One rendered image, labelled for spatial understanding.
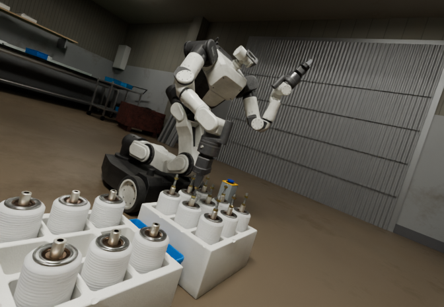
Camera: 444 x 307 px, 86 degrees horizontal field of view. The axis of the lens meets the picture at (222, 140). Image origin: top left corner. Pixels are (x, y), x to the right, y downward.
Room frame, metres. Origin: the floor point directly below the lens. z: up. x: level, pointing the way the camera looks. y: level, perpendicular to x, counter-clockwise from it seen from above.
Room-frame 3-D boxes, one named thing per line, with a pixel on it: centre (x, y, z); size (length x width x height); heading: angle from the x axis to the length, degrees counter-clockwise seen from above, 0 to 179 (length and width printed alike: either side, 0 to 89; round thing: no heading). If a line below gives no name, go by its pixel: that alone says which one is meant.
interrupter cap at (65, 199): (0.69, 0.36, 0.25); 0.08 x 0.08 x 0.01
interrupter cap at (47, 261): (0.45, 0.24, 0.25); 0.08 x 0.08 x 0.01
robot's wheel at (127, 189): (1.29, 0.39, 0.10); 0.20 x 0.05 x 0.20; 55
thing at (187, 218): (0.97, 0.04, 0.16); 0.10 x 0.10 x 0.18
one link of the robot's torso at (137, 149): (1.67, 0.46, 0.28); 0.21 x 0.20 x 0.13; 55
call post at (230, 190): (1.35, -0.12, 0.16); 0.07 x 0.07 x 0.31; 57
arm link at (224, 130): (0.97, 0.03, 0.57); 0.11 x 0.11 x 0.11; 63
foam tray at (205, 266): (1.07, -0.02, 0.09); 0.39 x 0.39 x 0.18; 57
